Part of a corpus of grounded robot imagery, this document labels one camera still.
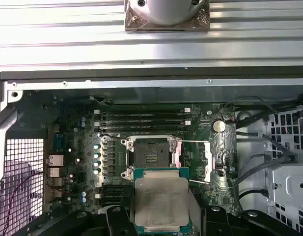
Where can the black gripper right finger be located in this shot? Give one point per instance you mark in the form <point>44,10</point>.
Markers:
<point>220,221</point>

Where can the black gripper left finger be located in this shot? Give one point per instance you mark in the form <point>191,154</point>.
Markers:
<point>117,221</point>

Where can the silver top CPU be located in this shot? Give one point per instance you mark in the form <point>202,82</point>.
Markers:
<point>161,201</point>

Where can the black RAM slot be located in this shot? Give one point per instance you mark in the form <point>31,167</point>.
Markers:
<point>112,197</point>
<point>141,129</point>
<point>114,192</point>
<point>114,187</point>
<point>141,112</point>
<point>141,124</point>
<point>112,204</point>
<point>141,118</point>

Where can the teal top capacitor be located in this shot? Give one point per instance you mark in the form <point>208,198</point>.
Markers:
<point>96,146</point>
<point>96,171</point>
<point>96,155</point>
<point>83,124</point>
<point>83,194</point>
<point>83,199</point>
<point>96,163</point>
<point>83,119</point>

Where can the silver port block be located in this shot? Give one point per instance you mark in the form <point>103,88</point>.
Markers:
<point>54,172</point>
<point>55,193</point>
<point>55,160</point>
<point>55,182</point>

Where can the silver metal drive cage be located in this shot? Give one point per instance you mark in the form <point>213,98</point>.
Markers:
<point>288,182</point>

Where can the silver coin battery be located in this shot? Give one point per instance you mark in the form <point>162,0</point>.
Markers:
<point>218,126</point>

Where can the blue port connector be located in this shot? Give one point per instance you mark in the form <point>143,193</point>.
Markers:
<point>59,145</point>

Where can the green motherboard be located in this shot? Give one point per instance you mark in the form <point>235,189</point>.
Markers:
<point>195,115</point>

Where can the black open PC case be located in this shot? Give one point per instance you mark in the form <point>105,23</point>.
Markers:
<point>141,73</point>

